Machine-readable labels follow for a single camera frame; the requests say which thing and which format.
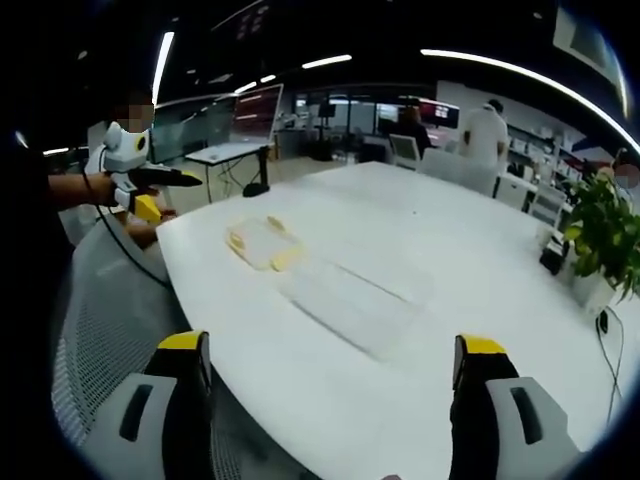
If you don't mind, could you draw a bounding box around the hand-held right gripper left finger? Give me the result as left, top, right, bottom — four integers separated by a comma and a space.
92, 329, 215, 480

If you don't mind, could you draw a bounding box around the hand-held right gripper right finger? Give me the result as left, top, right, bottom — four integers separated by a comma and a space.
448, 333, 585, 480

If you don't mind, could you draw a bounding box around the person's left hand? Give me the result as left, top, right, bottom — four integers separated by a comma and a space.
91, 172, 121, 207

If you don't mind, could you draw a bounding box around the small white side table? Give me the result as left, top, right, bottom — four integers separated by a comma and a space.
184, 141, 277, 202

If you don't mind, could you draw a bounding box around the black stand with base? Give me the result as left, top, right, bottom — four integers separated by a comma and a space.
242, 145, 272, 198

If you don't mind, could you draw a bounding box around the long ceiling light strip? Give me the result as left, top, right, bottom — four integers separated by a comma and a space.
151, 31, 176, 107

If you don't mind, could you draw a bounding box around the grey mesh office chair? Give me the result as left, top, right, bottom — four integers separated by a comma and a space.
51, 223, 244, 480

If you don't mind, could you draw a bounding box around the large display screen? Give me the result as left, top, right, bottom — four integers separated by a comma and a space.
228, 83, 285, 146

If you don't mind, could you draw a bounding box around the small black device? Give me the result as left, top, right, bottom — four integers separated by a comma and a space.
538, 238, 572, 276

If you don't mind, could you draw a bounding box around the clear plastic sheet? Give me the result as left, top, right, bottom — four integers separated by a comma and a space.
278, 257, 437, 362

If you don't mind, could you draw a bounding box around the short ceiling light strip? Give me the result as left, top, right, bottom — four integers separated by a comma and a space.
301, 53, 354, 71

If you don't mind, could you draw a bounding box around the green potted plant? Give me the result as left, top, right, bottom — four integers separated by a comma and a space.
563, 174, 640, 314

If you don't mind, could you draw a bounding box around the white office chair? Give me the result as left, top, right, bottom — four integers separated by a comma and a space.
528, 182, 570, 227
388, 133, 422, 172

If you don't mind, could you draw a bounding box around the curved ceiling light strip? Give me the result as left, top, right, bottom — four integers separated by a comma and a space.
419, 48, 640, 154

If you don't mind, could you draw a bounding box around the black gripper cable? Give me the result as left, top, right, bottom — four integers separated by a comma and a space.
93, 199, 174, 290

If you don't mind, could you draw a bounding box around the thin black cable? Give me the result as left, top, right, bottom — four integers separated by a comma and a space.
594, 305, 627, 427

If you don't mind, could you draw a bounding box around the red wall screen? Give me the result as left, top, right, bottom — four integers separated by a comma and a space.
418, 98, 461, 130

